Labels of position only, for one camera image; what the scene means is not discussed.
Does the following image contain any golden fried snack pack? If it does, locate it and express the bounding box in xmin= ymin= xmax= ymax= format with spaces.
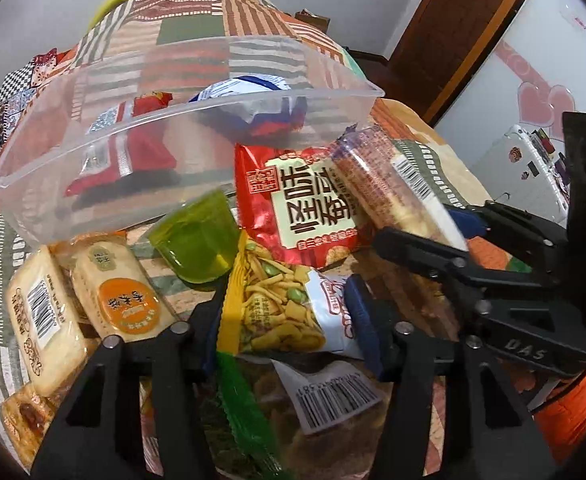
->
xmin=1 ymin=382 xmax=66 ymax=471

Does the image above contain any clear biscuit roll pack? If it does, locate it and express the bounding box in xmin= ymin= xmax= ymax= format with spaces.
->
xmin=329 ymin=126 xmax=468 ymax=252

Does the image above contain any green edged crisps bag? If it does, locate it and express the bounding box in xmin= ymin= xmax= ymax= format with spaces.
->
xmin=210 ymin=353 xmax=392 ymax=479

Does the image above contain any yellow mixed nuts snack bag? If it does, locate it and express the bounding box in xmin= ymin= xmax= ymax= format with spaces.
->
xmin=216 ymin=232 xmax=362 ymax=359

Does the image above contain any blue white snack packet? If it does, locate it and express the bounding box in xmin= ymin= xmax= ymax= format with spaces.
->
xmin=189 ymin=74 xmax=308 ymax=142

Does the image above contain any red white snack bag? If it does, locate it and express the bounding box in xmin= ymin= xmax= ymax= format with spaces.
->
xmin=65 ymin=91 xmax=177 ymax=196

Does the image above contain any operator hand orange sleeve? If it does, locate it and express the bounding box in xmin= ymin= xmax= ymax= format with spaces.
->
xmin=534 ymin=377 xmax=586 ymax=465

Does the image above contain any white sticker covered suitcase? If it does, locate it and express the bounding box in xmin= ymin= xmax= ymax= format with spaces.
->
xmin=472 ymin=125 xmax=568 ymax=226

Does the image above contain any pale barcode cracker pack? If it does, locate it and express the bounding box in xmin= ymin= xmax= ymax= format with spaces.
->
xmin=5 ymin=246 xmax=90 ymax=396

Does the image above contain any orange label cracker pack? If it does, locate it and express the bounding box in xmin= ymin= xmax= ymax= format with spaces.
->
xmin=70 ymin=238 xmax=177 ymax=342

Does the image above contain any green jelly cup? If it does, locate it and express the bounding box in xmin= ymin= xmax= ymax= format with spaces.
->
xmin=146 ymin=188 xmax=240 ymax=285

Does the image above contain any red chinese label snack bag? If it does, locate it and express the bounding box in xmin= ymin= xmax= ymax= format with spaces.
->
xmin=234 ymin=144 xmax=374 ymax=269

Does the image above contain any brown wooden door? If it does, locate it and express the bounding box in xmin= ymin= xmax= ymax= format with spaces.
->
xmin=389 ymin=0 xmax=523 ymax=124

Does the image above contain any clear plastic storage bin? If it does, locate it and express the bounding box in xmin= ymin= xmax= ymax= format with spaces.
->
xmin=0 ymin=36 xmax=382 ymax=246

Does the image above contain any brown cardboard box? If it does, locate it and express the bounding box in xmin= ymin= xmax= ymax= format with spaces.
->
xmin=294 ymin=9 xmax=331 ymax=34

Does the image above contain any patchwork striped bed quilt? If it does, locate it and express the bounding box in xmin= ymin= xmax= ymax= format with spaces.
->
xmin=0 ymin=0 xmax=504 ymax=479

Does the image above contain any checkered patterned blanket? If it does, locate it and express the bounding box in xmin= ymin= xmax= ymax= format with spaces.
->
xmin=0 ymin=48 xmax=75 ymax=145

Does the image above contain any yellow curved headboard tube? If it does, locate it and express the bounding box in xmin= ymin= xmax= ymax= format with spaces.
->
xmin=88 ymin=0 xmax=128 ymax=30

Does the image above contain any pink heart wall decal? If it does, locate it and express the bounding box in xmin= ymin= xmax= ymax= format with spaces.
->
xmin=517 ymin=81 xmax=576 ymax=140

